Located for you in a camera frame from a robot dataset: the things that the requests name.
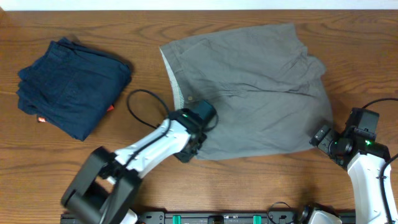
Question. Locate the grey shorts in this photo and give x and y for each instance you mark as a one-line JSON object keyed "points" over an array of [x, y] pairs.
{"points": [[264, 84]]}

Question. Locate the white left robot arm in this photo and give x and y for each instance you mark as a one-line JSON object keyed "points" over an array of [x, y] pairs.
{"points": [[107, 183]]}

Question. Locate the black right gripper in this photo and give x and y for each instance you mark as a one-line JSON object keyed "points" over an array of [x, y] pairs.
{"points": [[323, 138]]}

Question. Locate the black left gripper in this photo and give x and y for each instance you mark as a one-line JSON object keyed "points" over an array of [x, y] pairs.
{"points": [[186, 157]]}

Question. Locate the folded navy blue garment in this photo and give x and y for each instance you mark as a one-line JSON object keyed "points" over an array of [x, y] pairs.
{"points": [[72, 86]]}

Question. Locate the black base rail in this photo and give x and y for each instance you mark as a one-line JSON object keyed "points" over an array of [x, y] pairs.
{"points": [[313, 213]]}

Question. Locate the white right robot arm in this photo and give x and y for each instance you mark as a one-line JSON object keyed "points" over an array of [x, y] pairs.
{"points": [[368, 165]]}

